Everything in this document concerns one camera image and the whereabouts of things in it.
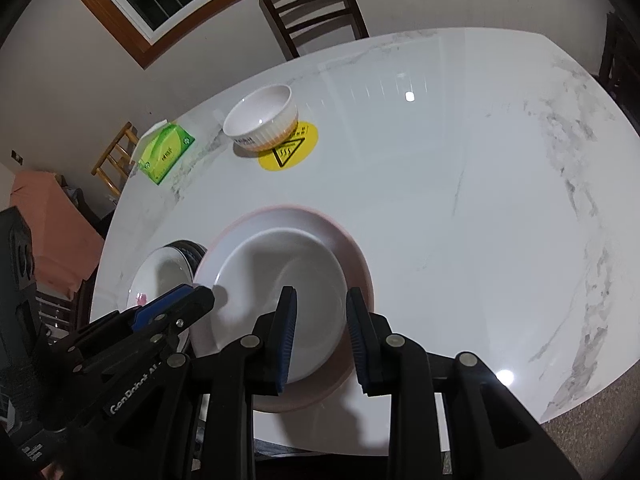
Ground pink bowl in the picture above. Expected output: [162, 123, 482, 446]
[190, 206, 373, 413]

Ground yellow hot warning sticker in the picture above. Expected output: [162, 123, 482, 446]
[258, 122, 319, 172]

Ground black plate under floral plate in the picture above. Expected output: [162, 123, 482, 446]
[160, 240, 206, 283]

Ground green tissue box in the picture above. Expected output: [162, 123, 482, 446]
[132, 119, 195, 185]

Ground white bowl blue cartoon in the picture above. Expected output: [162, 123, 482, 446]
[208, 226, 350, 385]

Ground light wooden stool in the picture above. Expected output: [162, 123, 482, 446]
[91, 122, 139, 198]

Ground pink cloth covered furniture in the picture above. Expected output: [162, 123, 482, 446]
[10, 171, 104, 298]

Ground white plate pink flowers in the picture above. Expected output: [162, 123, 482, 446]
[126, 246, 193, 308]

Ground white Rabbit bowl orange base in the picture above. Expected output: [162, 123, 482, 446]
[222, 84, 298, 153]

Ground wooden window frame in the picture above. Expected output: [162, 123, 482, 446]
[58, 0, 342, 71]

